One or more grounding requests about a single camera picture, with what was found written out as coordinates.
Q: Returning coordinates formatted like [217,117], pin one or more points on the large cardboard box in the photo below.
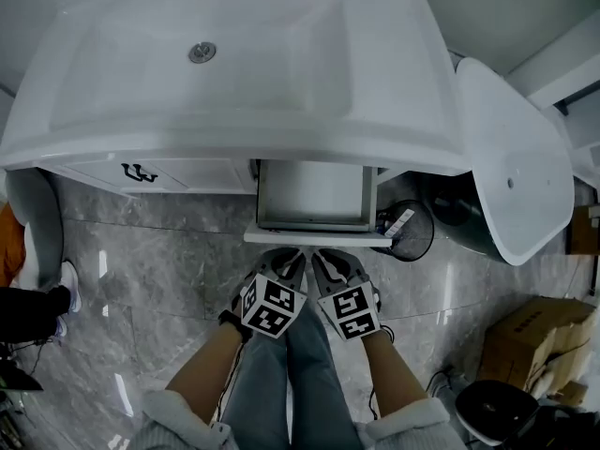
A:
[529,340]

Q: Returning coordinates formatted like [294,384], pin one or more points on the person's right forearm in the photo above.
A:
[391,373]

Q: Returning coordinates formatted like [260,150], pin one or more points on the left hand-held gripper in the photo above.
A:
[272,307]

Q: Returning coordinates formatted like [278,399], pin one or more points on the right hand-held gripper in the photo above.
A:
[351,312]

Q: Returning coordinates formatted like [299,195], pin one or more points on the white packet in wastebasket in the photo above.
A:
[399,223]

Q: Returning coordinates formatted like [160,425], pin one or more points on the round black appliance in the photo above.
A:
[497,410]

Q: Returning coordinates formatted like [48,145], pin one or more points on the person's left forearm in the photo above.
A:
[206,373]

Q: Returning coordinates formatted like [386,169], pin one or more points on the white freestanding tub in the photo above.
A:
[515,157]

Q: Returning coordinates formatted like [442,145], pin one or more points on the chrome sink drain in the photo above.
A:
[202,52]

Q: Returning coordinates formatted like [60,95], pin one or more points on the white drawer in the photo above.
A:
[309,237]

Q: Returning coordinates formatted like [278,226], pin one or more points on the person's blue jeans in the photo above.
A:
[300,382]

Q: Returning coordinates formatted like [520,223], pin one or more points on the orange cushion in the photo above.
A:
[11,246]

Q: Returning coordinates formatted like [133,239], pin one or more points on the white vanity cabinet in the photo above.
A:
[197,176]

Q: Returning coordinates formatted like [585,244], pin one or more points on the white sink basin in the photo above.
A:
[234,87]

